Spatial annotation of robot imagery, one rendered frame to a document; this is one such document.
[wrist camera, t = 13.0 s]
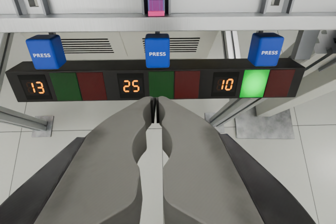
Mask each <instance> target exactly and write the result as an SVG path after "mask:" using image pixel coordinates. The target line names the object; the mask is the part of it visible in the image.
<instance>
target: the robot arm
mask: <svg viewBox="0 0 336 224"><path fill-rule="evenodd" d="M155 112H156V123H159V124H160V126H161V127H162V149H163V151H164V152H165V153H166V154H167V156H168V158H169V159H168V161H167V162H166V164H165V165H164V167H163V169H162V180H163V210H164V224H316V223H315V221H314V220H313V219H312V217H311V216H310V215H309V214H308V212H307V211H306V210H305V209H304V207H303V206H302V205H301V204H300V203H299V201H298V200H297V199H296V198H295V197H294V196H293V195H292V194H291V193H290V192H289V191H288V190H287V189H286V187H284V186H283V185H282V184H281V183H280V182H279V181H278V180H277V179H276V178H275V177H274V176H273V175H272V174H271V173H270V172H269V171H267V170H266V169H265V168H264V167H263V166H262V165H261V164H260V163H259V162H258V161H257V160H255V159H254V158H253V157H252V156H251V155H250V154H249V153H248V152H247V151H246V150H245V149H243V148H242V147H241V146H240V145H239V144H238V143H237V142H236V141H235V140H234V139H233V138H231V137H230V136H229V135H228V134H227V133H225V134H220V133H219V132H218V131H217V130H216V129H215V128H214V127H213V126H212V125H211V124H210V123H208V122H207V121H206V120H205V119H203V118H202V117H200V116H199V115H197V114H195V113H194V112H192V111H190V110H188V109H187V108H185V107H183V106H181V105H179V104H178V103H176V102H174V101H172V100H171V99H169V98H167V97H165V96H159V97H152V96H146V97H143V98H141V99H139V100H138V101H136V102H134V103H132V104H131V105H129V106H127V107H125V108H124V109H122V110H120V111H118V112H116V113H115V114H113V115H111V116H110V117H108V118H107V119H105V120H104V121H103V122H101V123H100V124H99V125H98V126H96V127H95V128H94V129H93V130H92V131H91V132H90V133H88V134H87V135H86V136H85V137H76V138H75V139H74V140H73V141H72V142H71V143H70V144H68V145H67V146H66V147H65V148H64V149H63V150H61V151H60V152H59V153H58V154H57V155H56V156H55V157H53V158H52V159H51V160H50V161H49V162H48V163H46V164H45V165H44V166H43V167H42V168H41V169H40V170H38V171H37V172H36V173H35V174H34V175H33V176H32V177H30V178H29V179H28V180H27V181H26V182H25V183H23V184H22V185H21V186H20V187H19V188H18V189H17V190H16V191H14V192H13V193H12V194H11V195H10V196H9V197H8V198H7V199H6V200H5V201H4V202H3V203H2V204H1V205H0V224H140V219H141V211H142V202H143V195H142V185H141V176H140V168H139V166H138V165H137V164H138V161H139V159H140V158H141V156H142V155H143V153H144V152H145V151H146V150H147V138H146V131H147V129H148V128H149V127H150V126H151V124H154V122H155Z"/></svg>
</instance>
